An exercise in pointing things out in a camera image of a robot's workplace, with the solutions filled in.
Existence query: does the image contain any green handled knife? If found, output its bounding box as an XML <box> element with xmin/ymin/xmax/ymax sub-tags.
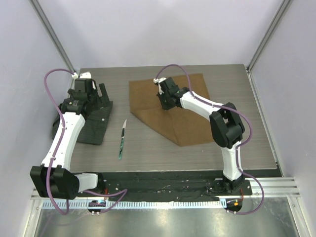
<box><xmin>118</xmin><ymin>119</ymin><xmax>127</xmax><ymax>160</ymax></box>

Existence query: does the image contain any brown cloth napkin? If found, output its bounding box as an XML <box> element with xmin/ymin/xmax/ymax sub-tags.
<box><xmin>129</xmin><ymin>79</ymin><xmax>214</xmax><ymax>147</ymax></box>

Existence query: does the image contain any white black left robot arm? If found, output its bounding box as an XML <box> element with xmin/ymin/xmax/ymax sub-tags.
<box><xmin>30</xmin><ymin>79</ymin><xmax>113</xmax><ymax>199</ymax></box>

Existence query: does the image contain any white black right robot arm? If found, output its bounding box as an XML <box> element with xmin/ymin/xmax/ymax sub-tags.
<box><xmin>153</xmin><ymin>78</ymin><xmax>245</xmax><ymax>195</ymax></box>

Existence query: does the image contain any dark striped folded shirt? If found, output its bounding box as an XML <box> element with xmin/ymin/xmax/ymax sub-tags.
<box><xmin>51</xmin><ymin>100</ymin><xmax>114</xmax><ymax>146</ymax></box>

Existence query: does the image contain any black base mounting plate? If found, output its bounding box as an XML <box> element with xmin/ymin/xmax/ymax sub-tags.
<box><xmin>93</xmin><ymin>170</ymin><xmax>253</xmax><ymax>202</ymax></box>

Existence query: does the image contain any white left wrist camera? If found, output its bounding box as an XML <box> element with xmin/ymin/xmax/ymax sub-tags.
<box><xmin>71</xmin><ymin>72</ymin><xmax>92</xmax><ymax>80</ymax></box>

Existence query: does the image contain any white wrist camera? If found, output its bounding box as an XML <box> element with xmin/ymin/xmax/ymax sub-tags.
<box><xmin>153</xmin><ymin>78</ymin><xmax>167</xmax><ymax>95</ymax></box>
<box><xmin>71</xmin><ymin>72</ymin><xmax>92</xmax><ymax>80</ymax></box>

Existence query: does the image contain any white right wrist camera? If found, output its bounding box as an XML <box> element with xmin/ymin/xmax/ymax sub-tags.
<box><xmin>153</xmin><ymin>78</ymin><xmax>167</xmax><ymax>95</ymax></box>

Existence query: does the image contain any left aluminium corner post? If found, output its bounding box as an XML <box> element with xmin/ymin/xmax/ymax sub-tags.
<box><xmin>29</xmin><ymin>0</ymin><xmax>76</xmax><ymax>72</ymax></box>

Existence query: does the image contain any aluminium corner post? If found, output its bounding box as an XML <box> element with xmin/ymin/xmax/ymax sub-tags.
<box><xmin>29</xmin><ymin>0</ymin><xmax>76</xmax><ymax>72</ymax></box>
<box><xmin>246</xmin><ymin>0</ymin><xmax>294</xmax><ymax>72</ymax></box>

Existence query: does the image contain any white slotted cable duct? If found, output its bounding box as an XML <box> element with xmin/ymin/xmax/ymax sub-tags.
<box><xmin>42</xmin><ymin>199</ymin><xmax>227</xmax><ymax>210</ymax></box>

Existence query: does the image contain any aluminium frame rail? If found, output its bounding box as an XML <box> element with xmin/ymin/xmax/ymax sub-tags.
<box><xmin>31</xmin><ymin>176</ymin><xmax>302</xmax><ymax>199</ymax></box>

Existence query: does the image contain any right aluminium corner post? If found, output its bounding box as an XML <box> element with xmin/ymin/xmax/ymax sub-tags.
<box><xmin>246</xmin><ymin>0</ymin><xmax>294</xmax><ymax>72</ymax></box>

